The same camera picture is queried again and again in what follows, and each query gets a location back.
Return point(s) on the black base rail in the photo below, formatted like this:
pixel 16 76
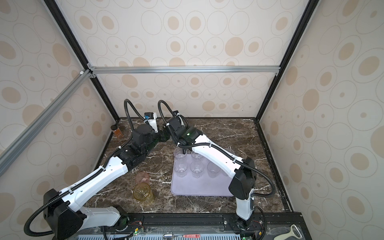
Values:
pixel 215 226

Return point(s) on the red handled screwdriver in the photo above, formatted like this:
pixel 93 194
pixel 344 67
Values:
pixel 171 236

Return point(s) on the aluminium frame bar horizontal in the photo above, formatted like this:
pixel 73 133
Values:
pixel 185 70

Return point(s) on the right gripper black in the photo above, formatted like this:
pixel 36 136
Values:
pixel 169 128

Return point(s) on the small amber bottle black cap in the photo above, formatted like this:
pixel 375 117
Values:
pixel 117 132

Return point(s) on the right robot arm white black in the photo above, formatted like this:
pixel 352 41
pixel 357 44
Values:
pixel 240 170

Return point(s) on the white peeler tool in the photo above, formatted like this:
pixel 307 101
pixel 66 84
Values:
pixel 294 232

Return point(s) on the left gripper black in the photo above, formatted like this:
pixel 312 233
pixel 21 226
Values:
pixel 164 135

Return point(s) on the lavender plastic tray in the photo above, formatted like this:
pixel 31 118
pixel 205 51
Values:
pixel 203 186

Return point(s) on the yellow glass mug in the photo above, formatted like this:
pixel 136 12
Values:
pixel 143 193

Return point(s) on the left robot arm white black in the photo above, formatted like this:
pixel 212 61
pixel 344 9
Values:
pixel 64 210

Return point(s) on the aluminium frame bar left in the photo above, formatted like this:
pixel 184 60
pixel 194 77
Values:
pixel 26 137

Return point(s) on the clear ribbed small glass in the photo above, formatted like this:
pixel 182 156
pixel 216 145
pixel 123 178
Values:
pixel 197 168

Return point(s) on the clear faceted small glass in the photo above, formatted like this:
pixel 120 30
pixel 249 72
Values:
pixel 213 170

